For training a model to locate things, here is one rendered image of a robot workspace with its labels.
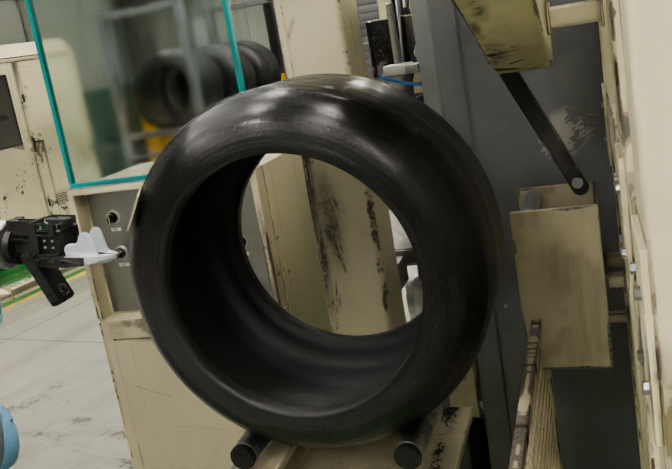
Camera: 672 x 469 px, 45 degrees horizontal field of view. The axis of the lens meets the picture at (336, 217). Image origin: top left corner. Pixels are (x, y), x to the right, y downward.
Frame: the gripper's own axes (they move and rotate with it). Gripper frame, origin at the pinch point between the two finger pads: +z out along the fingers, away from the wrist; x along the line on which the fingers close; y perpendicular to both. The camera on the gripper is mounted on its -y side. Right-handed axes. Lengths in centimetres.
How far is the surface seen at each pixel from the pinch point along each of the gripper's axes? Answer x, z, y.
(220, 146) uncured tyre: -12.3, 29.0, 22.1
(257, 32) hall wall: 998, -367, 20
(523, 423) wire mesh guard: -19, 73, -15
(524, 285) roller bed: 19, 71, -8
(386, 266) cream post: 29, 43, -9
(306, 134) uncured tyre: -12, 42, 24
